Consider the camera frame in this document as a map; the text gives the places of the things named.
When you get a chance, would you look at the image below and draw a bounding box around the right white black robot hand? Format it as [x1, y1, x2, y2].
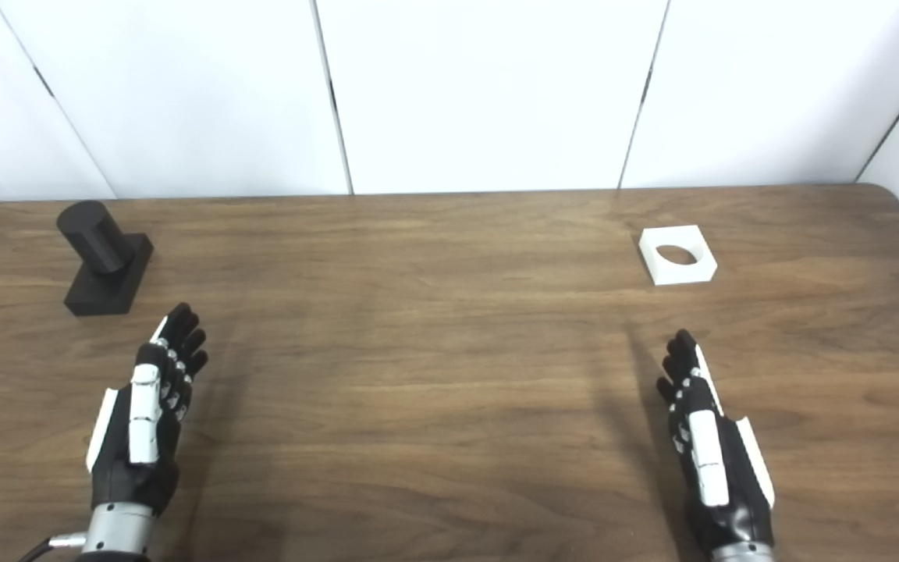
[656, 329, 776, 553]

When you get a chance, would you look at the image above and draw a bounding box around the white square piece with hole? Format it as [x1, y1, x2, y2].
[638, 226, 718, 286]

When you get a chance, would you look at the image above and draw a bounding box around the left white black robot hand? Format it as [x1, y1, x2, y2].
[87, 303, 209, 517]

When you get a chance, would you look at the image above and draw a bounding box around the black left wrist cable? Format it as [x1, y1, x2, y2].
[19, 532, 88, 562]

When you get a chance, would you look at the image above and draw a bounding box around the black peg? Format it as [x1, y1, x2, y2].
[57, 201, 155, 317]

